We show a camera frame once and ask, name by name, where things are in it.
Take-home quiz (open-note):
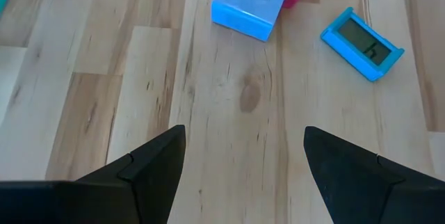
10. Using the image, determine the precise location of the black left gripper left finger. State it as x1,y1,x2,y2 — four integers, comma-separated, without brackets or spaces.
0,124,187,224

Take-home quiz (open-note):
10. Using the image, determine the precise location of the lavender wall charger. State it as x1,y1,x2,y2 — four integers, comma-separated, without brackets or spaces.
201,0,290,42

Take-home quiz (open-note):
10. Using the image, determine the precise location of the teal digital clock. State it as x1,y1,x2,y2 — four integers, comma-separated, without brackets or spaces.
319,6,406,83

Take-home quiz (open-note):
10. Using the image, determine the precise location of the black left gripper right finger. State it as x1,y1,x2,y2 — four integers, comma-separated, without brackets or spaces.
302,125,445,224

